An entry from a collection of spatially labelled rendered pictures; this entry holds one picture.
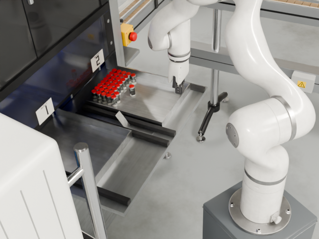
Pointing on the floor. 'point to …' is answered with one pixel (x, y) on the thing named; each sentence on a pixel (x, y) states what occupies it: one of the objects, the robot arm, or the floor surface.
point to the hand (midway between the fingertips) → (179, 88)
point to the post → (117, 57)
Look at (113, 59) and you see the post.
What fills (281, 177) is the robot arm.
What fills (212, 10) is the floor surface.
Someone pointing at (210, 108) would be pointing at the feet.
